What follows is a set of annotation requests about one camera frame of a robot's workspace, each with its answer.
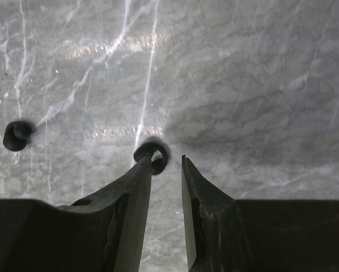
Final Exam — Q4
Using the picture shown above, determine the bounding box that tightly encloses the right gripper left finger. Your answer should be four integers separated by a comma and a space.
0, 156, 151, 271

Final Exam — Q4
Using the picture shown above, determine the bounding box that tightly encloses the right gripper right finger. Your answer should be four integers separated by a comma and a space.
181, 157, 339, 271

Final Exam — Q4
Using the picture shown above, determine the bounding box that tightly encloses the black earbud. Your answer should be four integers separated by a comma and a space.
133, 136, 171, 176
2, 120, 35, 152

